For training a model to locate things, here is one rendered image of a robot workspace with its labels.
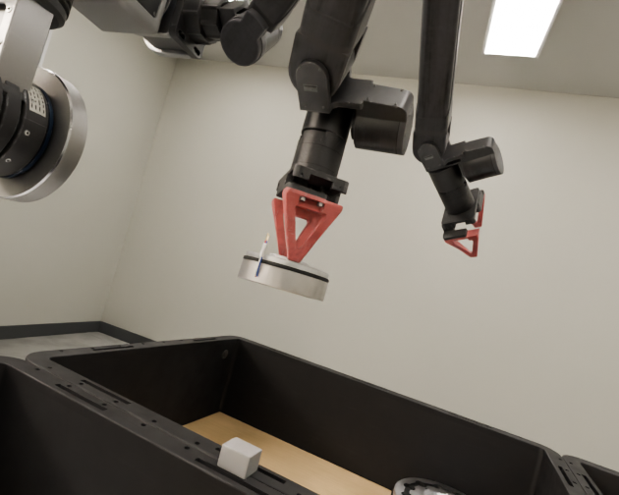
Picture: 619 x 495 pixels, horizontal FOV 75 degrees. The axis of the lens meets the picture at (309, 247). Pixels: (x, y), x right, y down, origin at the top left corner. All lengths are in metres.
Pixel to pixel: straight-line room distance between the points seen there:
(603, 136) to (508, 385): 1.87
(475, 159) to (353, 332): 2.54
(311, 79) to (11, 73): 0.40
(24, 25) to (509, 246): 3.00
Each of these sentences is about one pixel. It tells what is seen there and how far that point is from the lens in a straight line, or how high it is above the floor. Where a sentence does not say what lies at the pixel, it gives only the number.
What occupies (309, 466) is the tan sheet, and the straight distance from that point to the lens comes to 0.51.
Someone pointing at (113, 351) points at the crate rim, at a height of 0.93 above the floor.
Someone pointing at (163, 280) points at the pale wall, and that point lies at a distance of 3.92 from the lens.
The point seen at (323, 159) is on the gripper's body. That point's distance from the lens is 0.47.
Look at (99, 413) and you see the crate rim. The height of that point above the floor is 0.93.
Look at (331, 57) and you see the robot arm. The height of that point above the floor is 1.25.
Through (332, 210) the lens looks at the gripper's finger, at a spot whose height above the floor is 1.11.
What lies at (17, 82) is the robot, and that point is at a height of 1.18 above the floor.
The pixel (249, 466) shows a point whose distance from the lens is 0.24.
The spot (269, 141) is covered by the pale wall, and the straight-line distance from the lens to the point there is 3.69.
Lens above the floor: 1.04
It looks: 4 degrees up
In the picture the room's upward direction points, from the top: 15 degrees clockwise
